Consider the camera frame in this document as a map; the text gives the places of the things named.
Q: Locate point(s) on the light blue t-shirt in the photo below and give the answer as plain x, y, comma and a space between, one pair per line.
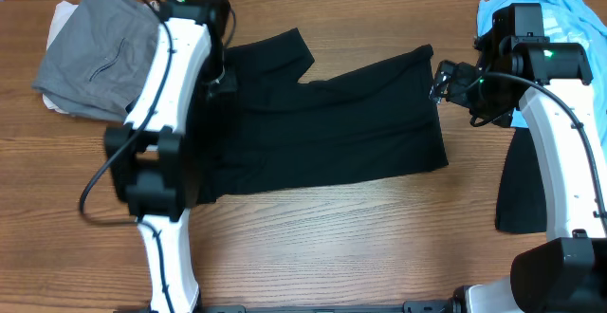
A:
566, 21

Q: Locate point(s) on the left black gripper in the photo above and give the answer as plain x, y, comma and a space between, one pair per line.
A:
229, 86

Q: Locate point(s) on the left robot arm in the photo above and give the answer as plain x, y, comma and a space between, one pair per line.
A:
150, 157

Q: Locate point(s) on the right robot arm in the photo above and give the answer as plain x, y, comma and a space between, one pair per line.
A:
550, 83

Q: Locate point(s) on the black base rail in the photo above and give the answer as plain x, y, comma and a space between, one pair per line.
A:
433, 306

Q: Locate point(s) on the grey folded shorts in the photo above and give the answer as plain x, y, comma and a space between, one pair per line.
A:
98, 63

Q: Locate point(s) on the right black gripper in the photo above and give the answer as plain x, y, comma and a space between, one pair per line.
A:
449, 82

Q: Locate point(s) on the white folded garment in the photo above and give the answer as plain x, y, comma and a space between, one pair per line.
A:
62, 13

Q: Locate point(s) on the black t-shirt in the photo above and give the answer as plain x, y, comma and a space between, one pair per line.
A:
276, 132

